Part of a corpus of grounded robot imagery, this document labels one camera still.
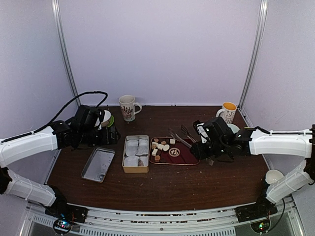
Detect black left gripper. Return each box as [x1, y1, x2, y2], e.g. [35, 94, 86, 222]
[78, 125, 121, 147]

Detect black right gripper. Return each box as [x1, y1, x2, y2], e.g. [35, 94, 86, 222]
[189, 140, 228, 161]

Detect metal tongs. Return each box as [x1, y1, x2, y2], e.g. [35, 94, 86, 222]
[168, 124, 214, 166]

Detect bear print tin lid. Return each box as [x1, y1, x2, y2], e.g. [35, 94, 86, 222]
[81, 147, 115, 183]

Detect white oval chocolate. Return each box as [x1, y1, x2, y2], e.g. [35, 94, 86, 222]
[163, 145, 170, 151]

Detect beige tin box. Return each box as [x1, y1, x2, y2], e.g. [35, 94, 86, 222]
[122, 135, 150, 174]

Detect white cup near arm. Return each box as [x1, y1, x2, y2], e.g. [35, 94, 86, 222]
[265, 169, 284, 184]

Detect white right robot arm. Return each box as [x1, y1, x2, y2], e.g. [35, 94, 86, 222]
[190, 117, 315, 217]

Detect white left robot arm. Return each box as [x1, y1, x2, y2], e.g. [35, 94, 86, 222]
[0, 105, 121, 218]

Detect pale blue bowl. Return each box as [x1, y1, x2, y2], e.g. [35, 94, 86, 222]
[227, 123, 240, 134]

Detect white bowl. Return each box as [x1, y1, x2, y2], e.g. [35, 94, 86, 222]
[101, 110, 111, 127]

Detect green saucer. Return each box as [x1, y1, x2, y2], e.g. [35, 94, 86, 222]
[107, 115, 115, 127]

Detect white mug yellow inside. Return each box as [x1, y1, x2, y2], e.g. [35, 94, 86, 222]
[216, 102, 237, 124]

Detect red lacquer tray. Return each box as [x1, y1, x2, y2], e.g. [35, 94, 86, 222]
[149, 137, 186, 166]

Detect floral mug beige inside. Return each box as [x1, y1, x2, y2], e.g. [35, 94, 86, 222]
[119, 95, 142, 122]

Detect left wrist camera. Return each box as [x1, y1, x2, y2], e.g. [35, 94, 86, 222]
[94, 109, 105, 130]

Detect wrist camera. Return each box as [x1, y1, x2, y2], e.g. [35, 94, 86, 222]
[193, 120, 210, 144]
[94, 109, 105, 130]

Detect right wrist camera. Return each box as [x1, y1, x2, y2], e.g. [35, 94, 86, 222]
[193, 120, 210, 144]

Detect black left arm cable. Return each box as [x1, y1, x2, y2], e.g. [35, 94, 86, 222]
[2, 91, 109, 142]

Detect right aluminium frame post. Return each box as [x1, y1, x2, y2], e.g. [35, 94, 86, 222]
[238, 0, 268, 110]

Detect aluminium frame post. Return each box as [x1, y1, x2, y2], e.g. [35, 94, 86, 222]
[238, 0, 268, 110]
[51, 0, 78, 97]

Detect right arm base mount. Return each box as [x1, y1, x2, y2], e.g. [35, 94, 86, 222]
[235, 204, 278, 223]

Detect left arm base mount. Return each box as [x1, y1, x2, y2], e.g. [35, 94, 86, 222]
[44, 205, 88, 223]

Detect metal front rail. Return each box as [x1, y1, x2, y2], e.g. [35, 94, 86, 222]
[19, 191, 306, 236]

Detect left aluminium frame post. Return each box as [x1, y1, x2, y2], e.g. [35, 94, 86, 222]
[51, 0, 78, 97]

